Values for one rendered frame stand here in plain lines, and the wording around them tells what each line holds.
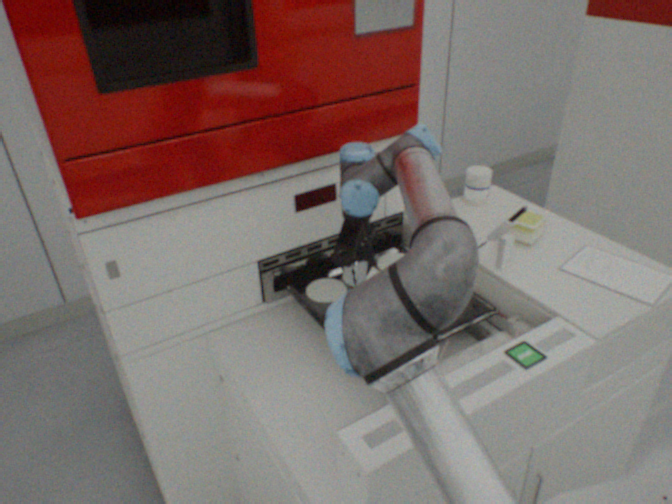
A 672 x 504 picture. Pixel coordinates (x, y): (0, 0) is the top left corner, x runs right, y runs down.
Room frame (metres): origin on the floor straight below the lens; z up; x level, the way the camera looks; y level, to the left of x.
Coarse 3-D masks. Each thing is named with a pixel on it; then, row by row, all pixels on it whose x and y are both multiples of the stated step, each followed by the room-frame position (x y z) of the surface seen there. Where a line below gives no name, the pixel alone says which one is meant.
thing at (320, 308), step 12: (384, 252) 1.25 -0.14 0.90; (396, 252) 1.25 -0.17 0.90; (324, 276) 1.15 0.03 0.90; (336, 276) 1.14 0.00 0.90; (300, 288) 1.10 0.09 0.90; (348, 288) 1.09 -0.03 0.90; (312, 300) 1.05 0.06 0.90; (324, 312) 1.00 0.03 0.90; (468, 312) 0.98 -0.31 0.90; (480, 312) 0.97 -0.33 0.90; (456, 324) 0.94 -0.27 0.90
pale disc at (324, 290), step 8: (320, 280) 1.13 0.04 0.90; (328, 280) 1.13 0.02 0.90; (336, 280) 1.13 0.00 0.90; (312, 288) 1.10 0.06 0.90; (320, 288) 1.09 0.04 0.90; (328, 288) 1.09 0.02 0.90; (336, 288) 1.09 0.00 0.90; (344, 288) 1.09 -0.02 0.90; (312, 296) 1.06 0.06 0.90; (320, 296) 1.06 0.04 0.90; (328, 296) 1.06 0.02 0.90; (336, 296) 1.06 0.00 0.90
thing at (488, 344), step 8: (496, 336) 0.91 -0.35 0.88; (504, 336) 0.91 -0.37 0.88; (512, 336) 0.91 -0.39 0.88; (480, 344) 0.89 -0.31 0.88; (488, 344) 0.89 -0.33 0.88; (496, 344) 0.89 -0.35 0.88; (464, 352) 0.87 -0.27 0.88; (472, 352) 0.86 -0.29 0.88; (480, 352) 0.86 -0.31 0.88; (448, 360) 0.84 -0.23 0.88; (456, 360) 0.84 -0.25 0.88; (464, 360) 0.84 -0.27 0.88
